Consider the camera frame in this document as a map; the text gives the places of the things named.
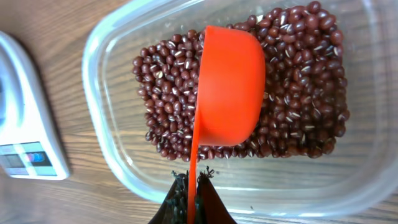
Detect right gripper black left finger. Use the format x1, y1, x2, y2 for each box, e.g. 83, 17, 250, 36
149, 171, 188, 224

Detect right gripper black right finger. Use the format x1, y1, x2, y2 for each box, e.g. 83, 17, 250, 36
195, 166, 236, 224

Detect red plastic scoop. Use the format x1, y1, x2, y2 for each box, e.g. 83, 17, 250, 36
187, 26, 266, 224

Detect white digital kitchen scale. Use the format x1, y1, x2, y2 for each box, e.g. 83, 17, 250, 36
1, 32, 70, 180

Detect red beans in container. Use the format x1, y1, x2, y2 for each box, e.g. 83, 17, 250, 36
132, 1, 350, 162

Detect clear plastic container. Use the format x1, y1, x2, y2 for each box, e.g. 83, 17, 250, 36
81, 0, 398, 218

